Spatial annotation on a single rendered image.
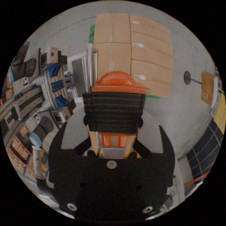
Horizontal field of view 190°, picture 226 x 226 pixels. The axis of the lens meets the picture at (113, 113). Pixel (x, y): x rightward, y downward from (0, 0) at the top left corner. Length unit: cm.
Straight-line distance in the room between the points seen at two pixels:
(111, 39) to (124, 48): 17
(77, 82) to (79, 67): 26
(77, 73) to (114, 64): 68
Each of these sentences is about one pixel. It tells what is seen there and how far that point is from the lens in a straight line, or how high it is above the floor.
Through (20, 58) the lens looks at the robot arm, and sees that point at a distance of 57.
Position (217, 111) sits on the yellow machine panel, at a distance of 723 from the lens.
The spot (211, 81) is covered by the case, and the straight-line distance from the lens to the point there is 178.
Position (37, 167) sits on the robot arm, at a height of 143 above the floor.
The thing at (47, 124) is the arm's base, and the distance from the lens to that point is 63.
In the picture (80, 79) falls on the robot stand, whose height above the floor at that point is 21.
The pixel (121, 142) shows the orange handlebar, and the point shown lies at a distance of 17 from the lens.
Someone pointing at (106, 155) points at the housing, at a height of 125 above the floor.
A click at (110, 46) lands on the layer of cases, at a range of 86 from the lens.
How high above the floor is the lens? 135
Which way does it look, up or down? 58 degrees down
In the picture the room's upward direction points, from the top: 178 degrees counter-clockwise
